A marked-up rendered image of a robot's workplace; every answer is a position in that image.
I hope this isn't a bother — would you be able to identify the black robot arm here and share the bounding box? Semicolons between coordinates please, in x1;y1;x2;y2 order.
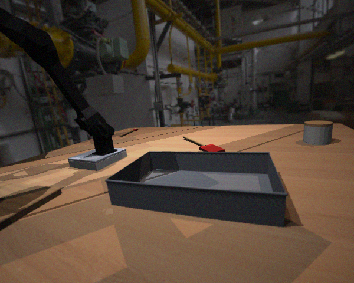
0;8;118;156

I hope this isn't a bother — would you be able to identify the light brown wooden board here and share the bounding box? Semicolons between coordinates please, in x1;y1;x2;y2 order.
0;181;62;230

